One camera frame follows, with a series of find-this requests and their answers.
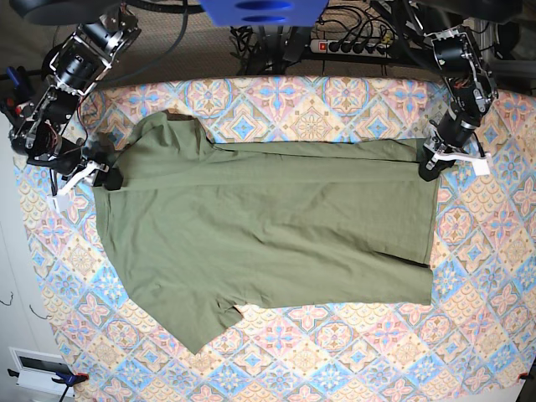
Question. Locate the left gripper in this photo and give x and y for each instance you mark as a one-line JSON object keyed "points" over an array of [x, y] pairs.
{"points": [[441, 156]]}

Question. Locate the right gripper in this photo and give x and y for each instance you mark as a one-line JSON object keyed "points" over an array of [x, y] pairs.
{"points": [[72, 159]]}

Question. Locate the green t-shirt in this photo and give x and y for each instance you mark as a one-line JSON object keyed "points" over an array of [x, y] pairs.
{"points": [[199, 229]]}

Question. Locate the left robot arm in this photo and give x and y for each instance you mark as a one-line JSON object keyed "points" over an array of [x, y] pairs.
{"points": [[472, 89]]}

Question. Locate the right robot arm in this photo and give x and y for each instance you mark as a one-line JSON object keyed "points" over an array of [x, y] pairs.
{"points": [[70, 71]]}

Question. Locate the upper left table clamp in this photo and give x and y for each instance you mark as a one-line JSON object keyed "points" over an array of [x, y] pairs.
{"points": [[14, 92]]}

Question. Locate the white power strip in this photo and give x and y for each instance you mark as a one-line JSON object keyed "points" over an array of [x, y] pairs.
{"points": [[331, 46]]}

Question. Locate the patterned tablecloth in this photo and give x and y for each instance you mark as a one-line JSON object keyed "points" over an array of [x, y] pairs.
{"points": [[477, 337]]}

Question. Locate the white floor outlet box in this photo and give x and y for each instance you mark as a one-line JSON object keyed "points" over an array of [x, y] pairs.
{"points": [[37, 371]]}

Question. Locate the lower left table clamp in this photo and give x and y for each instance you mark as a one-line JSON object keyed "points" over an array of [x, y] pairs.
{"points": [[67, 379]]}

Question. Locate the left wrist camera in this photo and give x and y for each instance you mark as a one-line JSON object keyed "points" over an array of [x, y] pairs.
{"points": [[481, 167]]}

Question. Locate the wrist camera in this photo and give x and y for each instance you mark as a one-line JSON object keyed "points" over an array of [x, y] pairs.
{"points": [[59, 203], [481, 167]]}

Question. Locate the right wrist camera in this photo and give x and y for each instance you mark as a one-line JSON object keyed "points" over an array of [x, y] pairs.
{"points": [[59, 203]]}

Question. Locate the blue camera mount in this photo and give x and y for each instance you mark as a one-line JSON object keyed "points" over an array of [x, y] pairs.
{"points": [[300, 13]]}

